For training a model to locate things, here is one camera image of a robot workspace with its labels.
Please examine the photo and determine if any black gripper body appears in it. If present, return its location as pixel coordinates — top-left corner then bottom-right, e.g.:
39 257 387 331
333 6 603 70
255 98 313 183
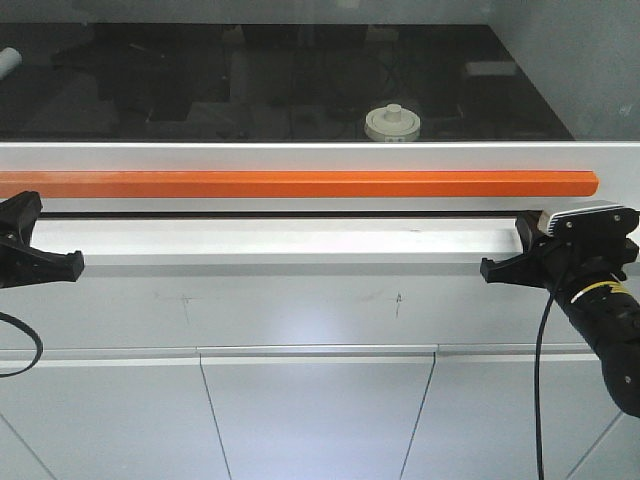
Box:
531 237 639 300

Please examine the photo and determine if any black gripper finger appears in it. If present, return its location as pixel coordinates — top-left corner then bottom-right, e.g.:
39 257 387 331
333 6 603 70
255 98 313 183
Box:
1 191 43 245
1 239 84 288
480 251 560 290
515 210 546 249

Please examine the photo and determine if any glass jar with white lid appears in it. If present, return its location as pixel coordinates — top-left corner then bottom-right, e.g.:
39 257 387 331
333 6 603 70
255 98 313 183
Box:
364 104 421 142

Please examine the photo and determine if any orange sash handle bar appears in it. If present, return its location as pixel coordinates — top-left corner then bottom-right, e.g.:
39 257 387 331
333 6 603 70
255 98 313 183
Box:
1 170 599 199

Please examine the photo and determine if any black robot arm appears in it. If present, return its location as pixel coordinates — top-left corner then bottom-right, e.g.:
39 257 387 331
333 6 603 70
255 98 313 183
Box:
480 204 639 416

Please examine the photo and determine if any white pipe stub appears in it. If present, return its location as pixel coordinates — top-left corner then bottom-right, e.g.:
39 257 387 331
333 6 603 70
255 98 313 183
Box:
0 47 23 80

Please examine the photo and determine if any white cabinet right door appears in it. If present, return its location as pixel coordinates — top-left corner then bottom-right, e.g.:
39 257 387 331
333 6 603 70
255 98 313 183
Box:
403 352 639 479

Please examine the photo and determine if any white cabinet door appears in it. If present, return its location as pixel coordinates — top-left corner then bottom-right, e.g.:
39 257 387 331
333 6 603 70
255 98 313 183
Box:
1 354 231 479
202 352 434 479
403 352 639 479

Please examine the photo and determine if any white cabinet left door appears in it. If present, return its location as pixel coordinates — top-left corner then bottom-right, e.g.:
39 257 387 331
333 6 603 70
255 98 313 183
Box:
1 354 231 479

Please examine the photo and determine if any white cabinet centre door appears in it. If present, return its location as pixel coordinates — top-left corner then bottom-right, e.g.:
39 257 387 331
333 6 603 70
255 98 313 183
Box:
202 352 434 479

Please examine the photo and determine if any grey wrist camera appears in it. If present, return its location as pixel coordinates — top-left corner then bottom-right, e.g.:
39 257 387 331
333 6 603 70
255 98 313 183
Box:
537 200 639 242

